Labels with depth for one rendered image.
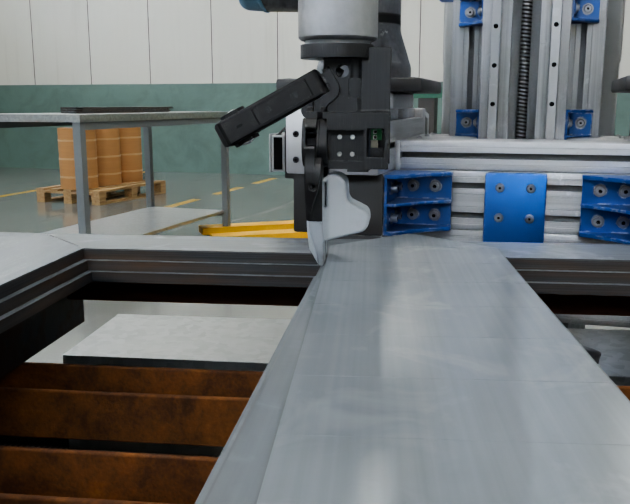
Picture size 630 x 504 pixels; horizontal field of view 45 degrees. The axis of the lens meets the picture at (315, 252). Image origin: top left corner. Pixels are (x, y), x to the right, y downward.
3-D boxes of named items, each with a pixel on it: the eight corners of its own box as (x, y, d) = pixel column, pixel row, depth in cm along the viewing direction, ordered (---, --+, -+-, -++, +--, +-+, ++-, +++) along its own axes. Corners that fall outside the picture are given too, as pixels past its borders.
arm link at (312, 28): (292, -8, 68) (304, 3, 76) (292, 45, 69) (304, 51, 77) (377, -9, 67) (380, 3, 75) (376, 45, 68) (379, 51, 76)
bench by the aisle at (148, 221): (89, 295, 408) (79, 107, 389) (-17, 285, 430) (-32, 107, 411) (232, 239, 575) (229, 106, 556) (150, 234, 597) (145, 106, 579)
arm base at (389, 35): (330, 82, 133) (330, 22, 131) (417, 81, 128) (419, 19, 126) (305, 79, 118) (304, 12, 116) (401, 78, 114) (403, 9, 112)
